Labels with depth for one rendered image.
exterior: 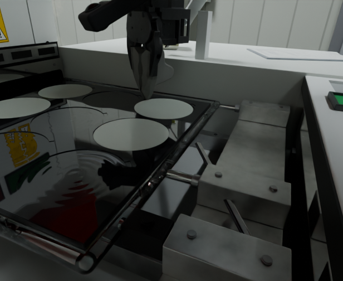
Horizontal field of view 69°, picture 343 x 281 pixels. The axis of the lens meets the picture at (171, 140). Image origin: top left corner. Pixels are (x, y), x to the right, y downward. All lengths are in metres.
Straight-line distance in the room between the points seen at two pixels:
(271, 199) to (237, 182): 0.03
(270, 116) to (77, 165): 0.32
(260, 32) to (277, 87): 1.73
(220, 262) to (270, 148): 0.23
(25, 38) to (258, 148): 0.50
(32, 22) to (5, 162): 0.38
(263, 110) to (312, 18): 1.78
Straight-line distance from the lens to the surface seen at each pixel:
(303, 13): 2.20
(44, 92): 0.55
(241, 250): 0.19
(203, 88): 0.51
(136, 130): 0.35
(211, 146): 0.46
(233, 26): 2.22
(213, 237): 0.19
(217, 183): 0.24
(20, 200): 0.25
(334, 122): 0.28
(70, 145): 0.32
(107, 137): 0.33
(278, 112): 0.45
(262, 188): 0.24
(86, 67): 0.64
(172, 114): 0.40
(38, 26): 0.65
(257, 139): 0.40
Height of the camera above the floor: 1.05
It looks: 27 degrees down
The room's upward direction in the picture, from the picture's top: 2 degrees clockwise
